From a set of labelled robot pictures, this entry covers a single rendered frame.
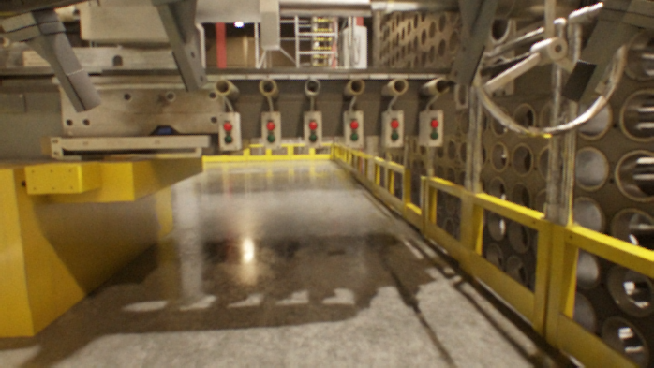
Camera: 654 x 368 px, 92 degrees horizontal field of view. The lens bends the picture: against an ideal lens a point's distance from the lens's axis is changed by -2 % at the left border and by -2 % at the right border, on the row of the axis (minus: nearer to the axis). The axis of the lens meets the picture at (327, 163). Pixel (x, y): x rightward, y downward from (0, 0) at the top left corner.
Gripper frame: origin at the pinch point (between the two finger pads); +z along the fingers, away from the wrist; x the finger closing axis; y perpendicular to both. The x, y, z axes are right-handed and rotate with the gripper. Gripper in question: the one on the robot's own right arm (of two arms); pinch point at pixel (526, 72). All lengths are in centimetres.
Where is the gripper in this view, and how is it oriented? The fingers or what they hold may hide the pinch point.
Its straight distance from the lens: 40.0
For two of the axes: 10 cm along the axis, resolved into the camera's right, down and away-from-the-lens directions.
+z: -1.5, 8.7, 4.7
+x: 9.9, 1.0, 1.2
